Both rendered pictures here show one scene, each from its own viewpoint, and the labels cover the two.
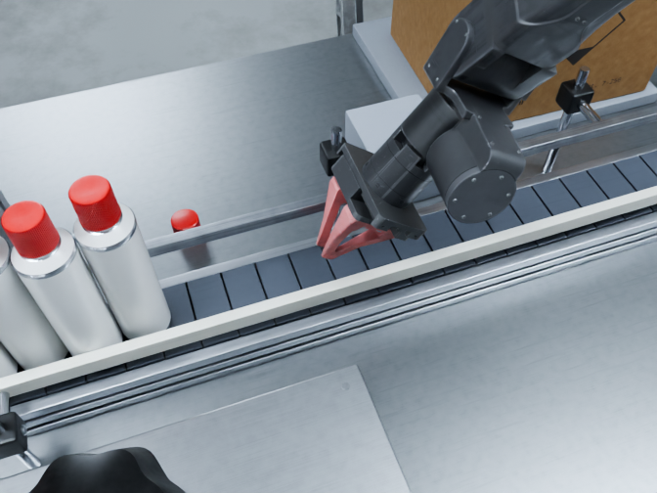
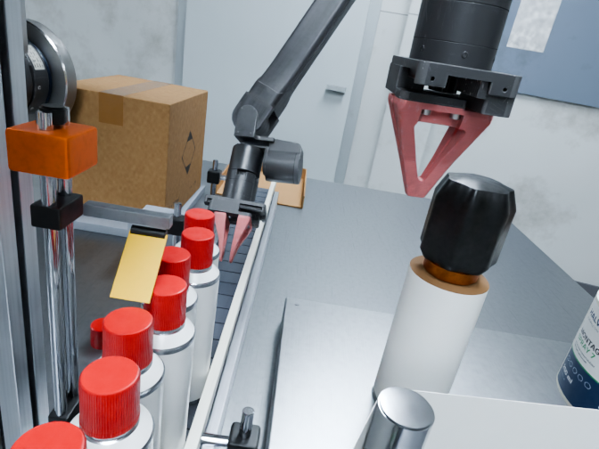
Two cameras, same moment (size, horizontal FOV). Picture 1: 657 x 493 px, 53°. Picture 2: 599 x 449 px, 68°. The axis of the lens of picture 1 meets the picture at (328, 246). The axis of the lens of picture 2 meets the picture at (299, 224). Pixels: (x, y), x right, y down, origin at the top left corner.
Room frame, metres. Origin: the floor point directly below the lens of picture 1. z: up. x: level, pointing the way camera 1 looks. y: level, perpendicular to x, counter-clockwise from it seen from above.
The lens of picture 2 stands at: (0.10, 0.58, 1.28)
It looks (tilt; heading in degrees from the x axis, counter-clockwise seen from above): 22 degrees down; 288
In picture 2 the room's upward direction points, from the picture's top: 10 degrees clockwise
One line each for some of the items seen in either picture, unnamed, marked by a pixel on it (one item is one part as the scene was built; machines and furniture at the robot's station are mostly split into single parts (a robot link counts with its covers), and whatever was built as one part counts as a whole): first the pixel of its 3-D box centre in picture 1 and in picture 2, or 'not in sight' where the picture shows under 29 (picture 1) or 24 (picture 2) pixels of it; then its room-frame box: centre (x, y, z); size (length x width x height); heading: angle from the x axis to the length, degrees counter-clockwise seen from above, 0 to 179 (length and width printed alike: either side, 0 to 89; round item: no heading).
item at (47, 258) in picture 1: (65, 290); (191, 317); (0.32, 0.23, 0.98); 0.05 x 0.05 x 0.20
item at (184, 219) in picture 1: (186, 227); (102, 332); (0.50, 0.17, 0.85); 0.03 x 0.03 x 0.03
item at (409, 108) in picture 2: not in sight; (426, 134); (0.13, 0.22, 1.23); 0.07 x 0.07 x 0.09; 20
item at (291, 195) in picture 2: not in sight; (265, 180); (0.64, -0.67, 0.85); 0.30 x 0.26 x 0.04; 109
